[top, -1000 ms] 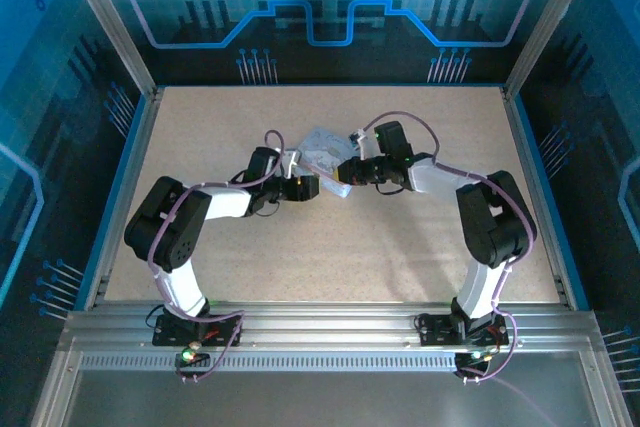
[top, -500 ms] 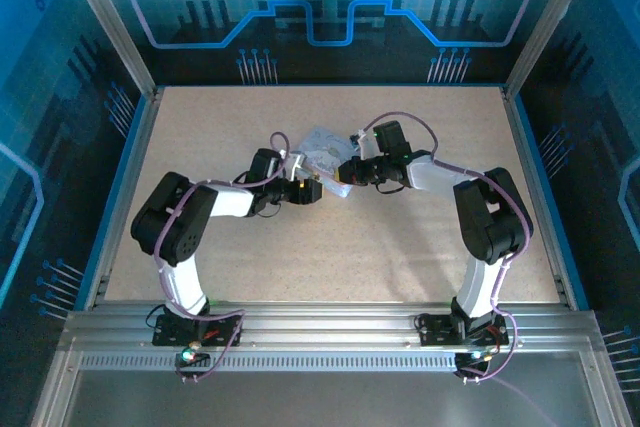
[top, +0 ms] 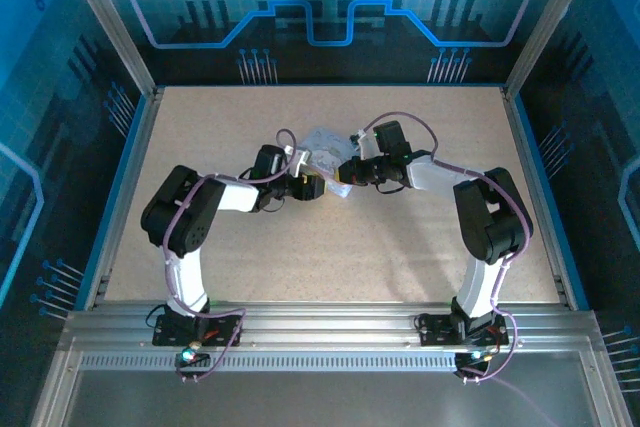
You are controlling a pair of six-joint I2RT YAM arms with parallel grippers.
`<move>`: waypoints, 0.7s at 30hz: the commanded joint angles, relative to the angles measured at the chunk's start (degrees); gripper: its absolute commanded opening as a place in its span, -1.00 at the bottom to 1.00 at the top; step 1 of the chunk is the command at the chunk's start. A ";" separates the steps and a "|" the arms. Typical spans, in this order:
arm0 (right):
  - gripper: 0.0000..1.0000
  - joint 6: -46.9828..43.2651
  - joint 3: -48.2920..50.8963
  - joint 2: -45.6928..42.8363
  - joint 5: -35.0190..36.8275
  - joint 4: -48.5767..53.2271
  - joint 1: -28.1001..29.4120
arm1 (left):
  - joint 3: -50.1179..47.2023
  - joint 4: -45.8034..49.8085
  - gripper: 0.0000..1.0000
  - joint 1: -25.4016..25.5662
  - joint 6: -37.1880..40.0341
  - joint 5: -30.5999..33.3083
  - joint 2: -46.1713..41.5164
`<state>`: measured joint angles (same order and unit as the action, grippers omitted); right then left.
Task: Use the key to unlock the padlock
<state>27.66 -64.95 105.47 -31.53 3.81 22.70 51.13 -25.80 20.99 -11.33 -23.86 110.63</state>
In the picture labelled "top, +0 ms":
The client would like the cartoon print tin box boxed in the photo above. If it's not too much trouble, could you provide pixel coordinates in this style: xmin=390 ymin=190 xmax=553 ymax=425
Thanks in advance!
xmin=299 ymin=125 xmax=359 ymax=199

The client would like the aluminium mounting beam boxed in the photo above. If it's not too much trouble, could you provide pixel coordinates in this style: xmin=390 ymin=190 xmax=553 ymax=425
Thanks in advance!
xmin=59 ymin=299 xmax=609 ymax=359

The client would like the small lit controller board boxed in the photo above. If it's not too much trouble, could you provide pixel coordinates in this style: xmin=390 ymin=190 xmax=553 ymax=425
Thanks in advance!
xmin=175 ymin=346 xmax=210 ymax=367
xmin=455 ymin=349 xmax=494 ymax=371

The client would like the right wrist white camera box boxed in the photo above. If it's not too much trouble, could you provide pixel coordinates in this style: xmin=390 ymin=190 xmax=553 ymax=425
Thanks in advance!
xmin=351 ymin=131 xmax=381 ymax=161

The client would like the aluminium table side rail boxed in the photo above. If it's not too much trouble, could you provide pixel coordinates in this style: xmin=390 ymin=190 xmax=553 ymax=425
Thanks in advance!
xmin=82 ymin=86 xmax=167 ymax=309
xmin=499 ymin=86 xmax=576 ymax=309

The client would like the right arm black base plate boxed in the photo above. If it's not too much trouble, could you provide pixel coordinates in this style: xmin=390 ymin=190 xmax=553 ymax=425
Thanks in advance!
xmin=416 ymin=314 xmax=511 ymax=348

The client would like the slotted grey cable duct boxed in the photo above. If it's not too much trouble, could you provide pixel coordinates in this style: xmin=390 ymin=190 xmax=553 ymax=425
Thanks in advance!
xmin=79 ymin=351 xmax=462 ymax=373

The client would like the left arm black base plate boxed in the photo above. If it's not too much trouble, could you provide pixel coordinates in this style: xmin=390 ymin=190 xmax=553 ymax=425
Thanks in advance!
xmin=152 ymin=314 xmax=244 ymax=348

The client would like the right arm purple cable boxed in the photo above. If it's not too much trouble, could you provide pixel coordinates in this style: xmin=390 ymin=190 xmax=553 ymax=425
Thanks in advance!
xmin=358 ymin=111 xmax=535 ymax=427

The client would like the aluminium frame post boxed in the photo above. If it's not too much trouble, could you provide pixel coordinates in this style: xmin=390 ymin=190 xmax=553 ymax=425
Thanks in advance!
xmin=55 ymin=0 xmax=162 ymax=98
xmin=502 ymin=0 xmax=603 ymax=98

